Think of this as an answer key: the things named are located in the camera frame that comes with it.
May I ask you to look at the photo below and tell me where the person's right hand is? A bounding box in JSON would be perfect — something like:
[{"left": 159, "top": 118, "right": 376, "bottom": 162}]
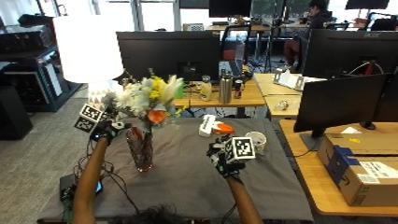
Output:
[{"left": 204, "top": 135, "right": 248, "bottom": 179}]

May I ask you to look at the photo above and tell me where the person's left hand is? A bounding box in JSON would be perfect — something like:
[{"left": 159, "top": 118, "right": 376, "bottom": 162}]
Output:
[{"left": 87, "top": 119, "right": 133, "bottom": 146}]

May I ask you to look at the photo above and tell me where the right glove marker cube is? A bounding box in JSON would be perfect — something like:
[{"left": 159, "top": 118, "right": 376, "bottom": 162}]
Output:
[{"left": 224, "top": 135, "right": 256, "bottom": 164}]

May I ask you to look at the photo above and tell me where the glove marker cube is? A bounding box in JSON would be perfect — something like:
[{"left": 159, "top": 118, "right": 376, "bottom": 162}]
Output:
[
  {"left": 73, "top": 103, "right": 103, "bottom": 133},
  {"left": 224, "top": 135, "right": 256, "bottom": 164}
]

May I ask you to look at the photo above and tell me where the left glove marker cube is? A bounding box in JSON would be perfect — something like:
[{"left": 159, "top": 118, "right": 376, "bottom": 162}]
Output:
[{"left": 73, "top": 103, "right": 103, "bottom": 133}]

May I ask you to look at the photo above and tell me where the clear glass vase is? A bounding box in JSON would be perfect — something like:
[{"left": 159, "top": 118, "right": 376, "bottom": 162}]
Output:
[{"left": 123, "top": 125, "right": 155, "bottom": 174}]

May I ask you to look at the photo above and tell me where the white paper cup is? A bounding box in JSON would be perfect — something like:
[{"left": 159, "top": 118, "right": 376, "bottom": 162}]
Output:
[{"left": 243, "top": 131, "right": 268, "bottom": 156}]

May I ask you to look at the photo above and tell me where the white yellow orange flower bouquet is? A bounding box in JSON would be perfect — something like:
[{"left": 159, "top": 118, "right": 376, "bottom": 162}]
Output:
[{"left": 101, "top": 68, "right": 186, "bottom": 132}]

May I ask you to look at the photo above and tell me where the grey table cloth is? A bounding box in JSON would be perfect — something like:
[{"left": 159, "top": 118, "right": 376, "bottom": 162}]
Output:
[{"left": 35, "top": 117, "right": 314, "bottom": 224}]

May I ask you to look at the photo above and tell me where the wooden desk with bottles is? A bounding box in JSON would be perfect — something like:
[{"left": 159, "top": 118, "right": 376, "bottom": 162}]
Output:
[{"left": 172, "top": 79, "right": 267, "bottom": 119}]

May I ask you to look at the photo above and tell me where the green bottle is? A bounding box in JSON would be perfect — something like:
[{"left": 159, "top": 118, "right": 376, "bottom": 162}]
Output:
[{"left": 174, "top": 79, "right": 184, "bottom": 100}]

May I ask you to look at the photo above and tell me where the clear plastic bottle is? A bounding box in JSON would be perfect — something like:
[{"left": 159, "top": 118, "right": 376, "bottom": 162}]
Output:
[{"left": 198, "top": 74, "right": 214, "bottom": 103}]

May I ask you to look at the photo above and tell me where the steel drinking bottle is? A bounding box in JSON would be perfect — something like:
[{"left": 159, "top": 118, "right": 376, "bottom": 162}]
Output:
[{"left": 218, "top": 70, "right": 235, "bottom": 105}]

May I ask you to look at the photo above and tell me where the dark drink can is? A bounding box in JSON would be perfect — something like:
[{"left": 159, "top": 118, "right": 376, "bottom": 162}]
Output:
[{"left": 232, "top": 79, "right": 244, "bottom": 100}]

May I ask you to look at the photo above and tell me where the shiny crumpled wrapper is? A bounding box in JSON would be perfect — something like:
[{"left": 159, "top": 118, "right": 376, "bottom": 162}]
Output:
[{"left": 272, "top": 100, "right": 291, "bottom": 112}]

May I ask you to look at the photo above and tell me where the wooden desk with cardboard boxes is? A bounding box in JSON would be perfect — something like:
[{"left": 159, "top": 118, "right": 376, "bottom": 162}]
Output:
[{"left": 278, "top": 119, "right": 398, "bottom": 218}]

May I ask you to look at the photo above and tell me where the black device with blue screen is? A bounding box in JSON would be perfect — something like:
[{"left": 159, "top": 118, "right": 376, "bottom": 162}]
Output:
[{"left": 58, "top": 173, "right": 103, "bottom": 203}]

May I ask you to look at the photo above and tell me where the wooden desk with white device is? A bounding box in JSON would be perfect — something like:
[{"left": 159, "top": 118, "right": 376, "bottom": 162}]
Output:
[{"left": 252, "top": 72, "right": 328, "bottom": 119}]

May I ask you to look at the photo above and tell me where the wide black computer monitor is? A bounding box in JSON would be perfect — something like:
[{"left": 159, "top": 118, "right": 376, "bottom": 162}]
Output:
[{"left": 115, "top": 30, "right": 222, "bottom": 83}]

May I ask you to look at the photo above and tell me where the black floor cabinet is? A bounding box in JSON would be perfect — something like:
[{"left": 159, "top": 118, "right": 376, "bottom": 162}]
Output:
[{"left": 0, "top": 85, "right": 34, "bottom": 142}]

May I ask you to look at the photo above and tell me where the white table lamp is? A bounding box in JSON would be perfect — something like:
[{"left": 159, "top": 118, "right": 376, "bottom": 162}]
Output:
[{"left": 51, "top": 14, "right": 125, "bottom": 115}]

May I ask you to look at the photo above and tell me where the black equipment rack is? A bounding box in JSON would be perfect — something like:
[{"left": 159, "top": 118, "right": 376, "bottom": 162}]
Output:
[{"left": 0, "top": 13, "right": 83, "bottom": 114}]

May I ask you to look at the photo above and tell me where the white desk device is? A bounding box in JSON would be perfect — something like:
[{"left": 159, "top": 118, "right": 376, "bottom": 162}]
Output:
[{"left": 271, "top": 67, "right": 307, "bottom": 92}]

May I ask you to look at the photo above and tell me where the white paper sheet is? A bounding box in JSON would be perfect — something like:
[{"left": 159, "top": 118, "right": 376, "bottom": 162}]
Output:
[{"left": 339, "top": 126, "right": 363, "bottom": 135}]

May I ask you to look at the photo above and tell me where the black monitor on stand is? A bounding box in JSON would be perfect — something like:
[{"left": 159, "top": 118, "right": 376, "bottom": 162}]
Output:
[{"left": 292, "top": 73, "right": 391, "bottom": 152}]

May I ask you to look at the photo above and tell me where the black office chair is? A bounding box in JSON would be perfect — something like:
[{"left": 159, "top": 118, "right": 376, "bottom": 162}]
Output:
[{"left": 218, "top": 23, "right": 254, "bottom": 63}]

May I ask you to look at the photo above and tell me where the flat cardboard box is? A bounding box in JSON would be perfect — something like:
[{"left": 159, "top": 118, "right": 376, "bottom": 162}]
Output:
[{"left": 315, "top": 133, "right": 398, "bottom": 163}]

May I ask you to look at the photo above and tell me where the cardboard box with blue tape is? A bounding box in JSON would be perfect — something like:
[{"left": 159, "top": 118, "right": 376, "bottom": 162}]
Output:
[{"left": 324, "top": 144, "right": 398, "bottom": 208}]

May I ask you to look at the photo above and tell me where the black monitor with round foot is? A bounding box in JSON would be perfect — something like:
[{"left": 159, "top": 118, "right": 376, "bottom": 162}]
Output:
[{"left": 359, "top": 72, "right": 398, "bottom": 131}]

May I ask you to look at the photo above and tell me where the black monitor with silver logo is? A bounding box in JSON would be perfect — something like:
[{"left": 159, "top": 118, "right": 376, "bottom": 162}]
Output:
[{"left": 300, "top": 28, "right": 398, "bottom": 80}]

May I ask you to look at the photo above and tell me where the black background monitor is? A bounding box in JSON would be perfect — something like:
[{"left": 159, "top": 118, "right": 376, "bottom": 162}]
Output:
[
  {"left": 207, "top": 0, "right": 254, "bottom": 19},
  {"left": 344, "top": 0, "right": 391, "bottom": 10}
]

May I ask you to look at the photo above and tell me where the black glove cable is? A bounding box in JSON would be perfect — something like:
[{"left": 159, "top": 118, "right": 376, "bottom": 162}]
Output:
[{"left": 73, "top": 139, "right": 142, "bottom": 216}]

